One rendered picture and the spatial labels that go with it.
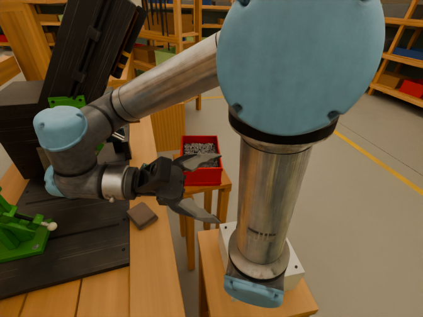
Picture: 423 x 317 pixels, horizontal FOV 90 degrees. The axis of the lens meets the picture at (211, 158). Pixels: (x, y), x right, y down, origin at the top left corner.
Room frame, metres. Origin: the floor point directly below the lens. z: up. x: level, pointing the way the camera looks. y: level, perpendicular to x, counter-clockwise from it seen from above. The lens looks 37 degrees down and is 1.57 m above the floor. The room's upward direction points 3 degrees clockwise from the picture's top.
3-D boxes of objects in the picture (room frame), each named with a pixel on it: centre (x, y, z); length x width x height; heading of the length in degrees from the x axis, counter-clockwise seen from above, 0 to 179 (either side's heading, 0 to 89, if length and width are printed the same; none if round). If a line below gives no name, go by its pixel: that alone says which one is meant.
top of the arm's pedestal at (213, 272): (0.37, -0.15, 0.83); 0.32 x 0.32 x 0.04; 12
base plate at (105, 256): (0.79, 0.62, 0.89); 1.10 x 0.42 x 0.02; 19
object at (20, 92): (0.85, 0.78, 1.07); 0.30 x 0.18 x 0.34; 19
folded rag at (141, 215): (0.51, 0.25, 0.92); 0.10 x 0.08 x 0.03; 47
